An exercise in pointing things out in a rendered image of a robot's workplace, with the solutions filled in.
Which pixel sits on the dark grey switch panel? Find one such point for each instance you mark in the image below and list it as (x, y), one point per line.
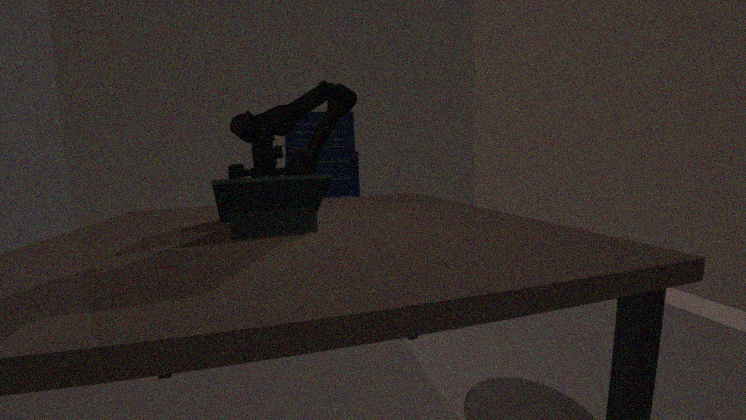
(270, 206)

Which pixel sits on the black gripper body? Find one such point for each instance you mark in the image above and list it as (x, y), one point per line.
(238, 171)

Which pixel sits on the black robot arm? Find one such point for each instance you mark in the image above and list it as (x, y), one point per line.
(282, 119)

